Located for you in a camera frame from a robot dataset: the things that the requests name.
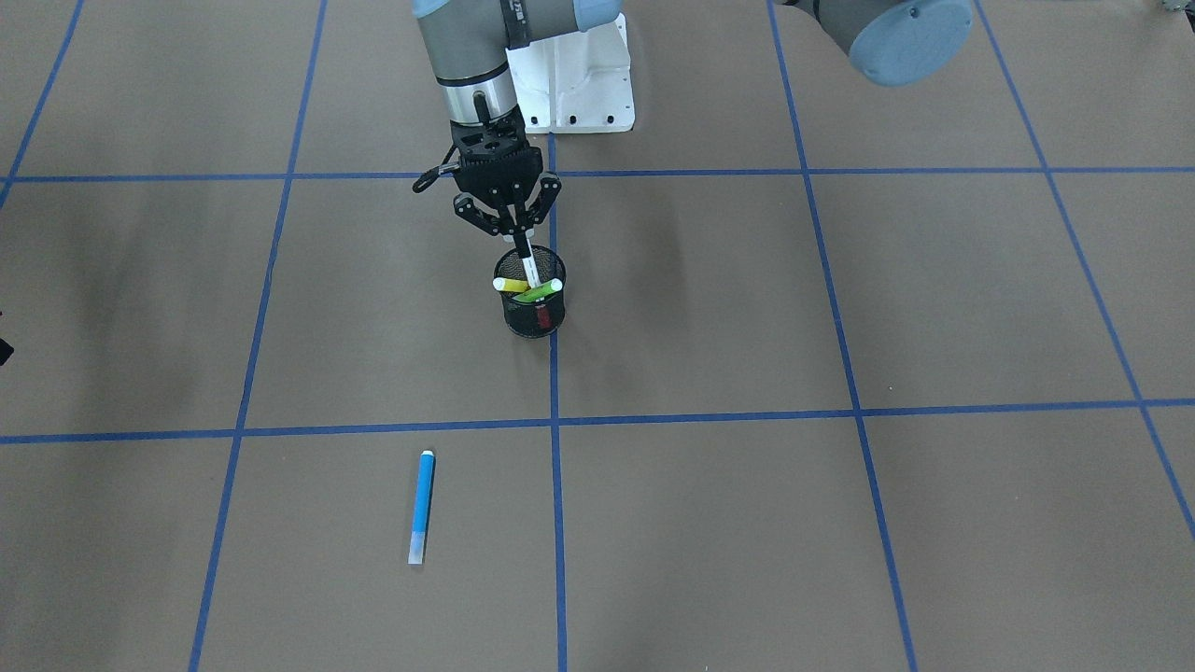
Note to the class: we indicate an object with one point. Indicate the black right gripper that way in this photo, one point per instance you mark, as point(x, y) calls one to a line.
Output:
point(474, 208)

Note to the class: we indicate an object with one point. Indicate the blue highlighter pen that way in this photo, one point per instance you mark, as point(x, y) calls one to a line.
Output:
point(424, 484)

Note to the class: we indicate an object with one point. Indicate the green highlighter pen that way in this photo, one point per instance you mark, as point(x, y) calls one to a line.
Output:
point(541, 292)

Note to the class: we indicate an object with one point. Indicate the yellow highlighter pen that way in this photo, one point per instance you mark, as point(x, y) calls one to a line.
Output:
point(505, 285)

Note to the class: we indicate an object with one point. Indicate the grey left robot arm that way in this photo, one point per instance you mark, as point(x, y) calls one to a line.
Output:
point(893, 43)

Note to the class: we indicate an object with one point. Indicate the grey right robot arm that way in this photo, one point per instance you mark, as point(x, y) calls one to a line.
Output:
point(467, 44)

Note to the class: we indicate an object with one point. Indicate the black mesh pen cup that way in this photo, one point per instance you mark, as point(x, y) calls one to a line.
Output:
point(539, 319)

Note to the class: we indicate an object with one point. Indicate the white marker red cap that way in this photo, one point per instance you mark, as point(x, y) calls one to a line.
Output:
point(525, 250)

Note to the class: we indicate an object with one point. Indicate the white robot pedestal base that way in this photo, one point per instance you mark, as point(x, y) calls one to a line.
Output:
point(576, 83)

